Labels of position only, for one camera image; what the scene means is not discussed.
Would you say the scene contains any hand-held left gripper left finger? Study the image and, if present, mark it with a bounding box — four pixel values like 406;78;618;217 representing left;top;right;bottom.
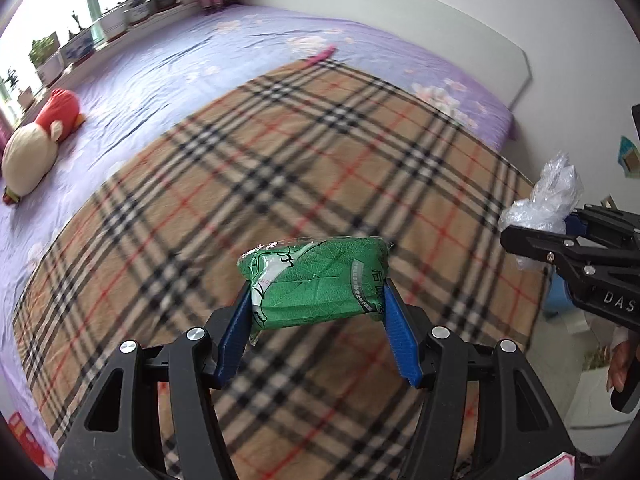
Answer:
54;282;253;480

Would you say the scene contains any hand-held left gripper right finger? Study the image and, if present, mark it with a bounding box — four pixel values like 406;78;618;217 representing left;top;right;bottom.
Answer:
382;282;583;480

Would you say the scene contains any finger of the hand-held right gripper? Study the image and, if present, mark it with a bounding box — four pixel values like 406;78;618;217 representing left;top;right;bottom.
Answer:
501;225;640;273
565;205;640;247

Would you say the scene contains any clear plastic bag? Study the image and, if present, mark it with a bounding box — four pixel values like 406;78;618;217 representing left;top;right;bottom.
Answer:
498;151;585;271

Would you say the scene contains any green tissue packet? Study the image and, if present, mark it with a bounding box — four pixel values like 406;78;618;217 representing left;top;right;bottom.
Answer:
236;235;393;346

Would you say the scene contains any white trash bin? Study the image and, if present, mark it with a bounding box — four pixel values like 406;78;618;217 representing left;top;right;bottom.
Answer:
567;345;626;431

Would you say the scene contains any person's right hand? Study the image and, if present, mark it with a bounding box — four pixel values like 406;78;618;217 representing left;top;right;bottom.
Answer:
607;340;630;393

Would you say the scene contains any blue plastic stool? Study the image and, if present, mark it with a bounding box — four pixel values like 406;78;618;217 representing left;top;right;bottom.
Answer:
542;270;576;318

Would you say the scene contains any teal patterned card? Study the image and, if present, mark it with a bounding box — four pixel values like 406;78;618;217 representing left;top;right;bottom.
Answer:
619;135;640;179

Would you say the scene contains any tan plaid blanket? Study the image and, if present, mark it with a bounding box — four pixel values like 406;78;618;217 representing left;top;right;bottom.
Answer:
12;60;551;480

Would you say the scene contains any white red-edged paper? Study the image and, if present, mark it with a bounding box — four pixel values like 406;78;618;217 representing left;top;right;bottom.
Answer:
525;452;576;480

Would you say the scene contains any red printed card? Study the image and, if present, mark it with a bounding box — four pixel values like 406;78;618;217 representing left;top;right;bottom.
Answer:
7;410;56;471

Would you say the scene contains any white bed headboard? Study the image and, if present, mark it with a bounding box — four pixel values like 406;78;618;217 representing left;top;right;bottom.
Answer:
240;5;533;111

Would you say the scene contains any red and cream plush toy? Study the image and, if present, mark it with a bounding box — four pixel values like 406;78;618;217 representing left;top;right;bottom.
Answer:
0;88;86;206

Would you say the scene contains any purple floral bed sheet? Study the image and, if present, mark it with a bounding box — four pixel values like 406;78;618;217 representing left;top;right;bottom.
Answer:
0;5;516;471

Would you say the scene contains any pink cloth piece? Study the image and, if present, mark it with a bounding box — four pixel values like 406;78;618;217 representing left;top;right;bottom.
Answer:
306;46;336;67

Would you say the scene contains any small potted plant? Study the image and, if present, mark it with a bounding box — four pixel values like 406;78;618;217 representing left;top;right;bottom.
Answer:
0;65;33;111

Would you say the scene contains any leafy plant white pot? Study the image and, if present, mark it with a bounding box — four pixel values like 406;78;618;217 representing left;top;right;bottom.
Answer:
29;32;65;86

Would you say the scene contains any blue white flowerpot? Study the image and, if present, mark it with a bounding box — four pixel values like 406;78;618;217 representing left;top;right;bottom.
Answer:
59;10;96;66

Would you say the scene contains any plain white flowerpot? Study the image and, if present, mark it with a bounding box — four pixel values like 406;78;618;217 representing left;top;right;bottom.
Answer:
92;7;128;43

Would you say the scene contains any grey flowerpot plant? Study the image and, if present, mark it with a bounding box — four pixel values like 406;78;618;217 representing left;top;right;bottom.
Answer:
125;0;156;26

